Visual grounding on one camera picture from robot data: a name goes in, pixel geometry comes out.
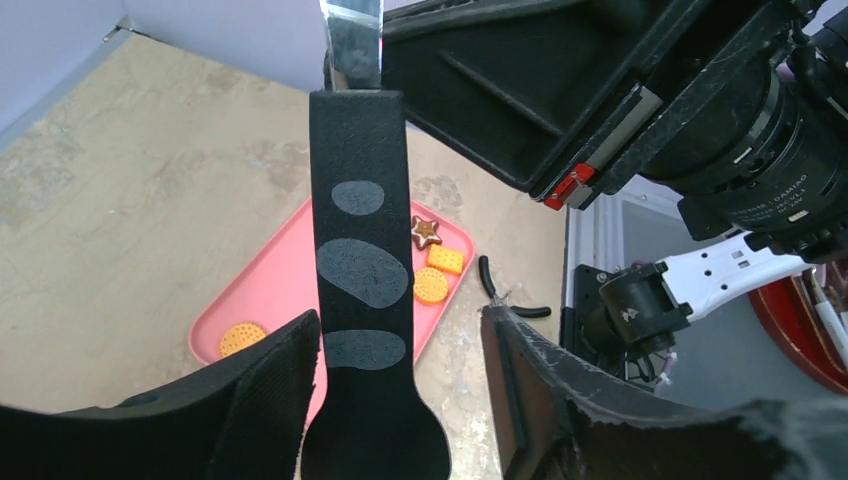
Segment round orange cookie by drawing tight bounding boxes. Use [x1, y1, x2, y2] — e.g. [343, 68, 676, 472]
[218, 322, 267, 358]

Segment red bowl with utensils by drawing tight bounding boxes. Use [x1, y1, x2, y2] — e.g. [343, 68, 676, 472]
[748, 260, 847, 396]

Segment black handled pliers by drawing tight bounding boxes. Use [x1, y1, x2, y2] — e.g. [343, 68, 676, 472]
[477, 255, 552, 320]

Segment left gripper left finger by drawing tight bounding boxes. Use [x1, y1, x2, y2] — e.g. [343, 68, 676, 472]
[1, 310, 320, 479]

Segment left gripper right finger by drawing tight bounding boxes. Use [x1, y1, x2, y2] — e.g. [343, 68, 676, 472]
[480, 306, 847, 479]

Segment square cracker cookie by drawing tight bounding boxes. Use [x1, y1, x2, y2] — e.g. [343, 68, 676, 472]
[426, 244, 465, 275]

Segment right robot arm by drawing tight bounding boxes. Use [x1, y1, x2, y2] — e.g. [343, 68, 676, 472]
[383, 1, 847, 359]

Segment brown star cookie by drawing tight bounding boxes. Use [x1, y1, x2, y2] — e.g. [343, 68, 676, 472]
[411, 215, 443, 251]

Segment round cracker cookie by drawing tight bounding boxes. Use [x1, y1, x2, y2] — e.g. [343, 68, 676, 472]
[413, 267, 450, 304]

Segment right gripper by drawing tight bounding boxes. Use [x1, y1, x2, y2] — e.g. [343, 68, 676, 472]
[383, 1, 795, 210]

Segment black base frame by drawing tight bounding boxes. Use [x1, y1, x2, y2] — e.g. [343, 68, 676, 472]
[559, 264, 660, 393]

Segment metal tongs black tips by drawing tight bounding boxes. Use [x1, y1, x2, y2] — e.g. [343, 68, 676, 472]
[301, 1, 451, 479]

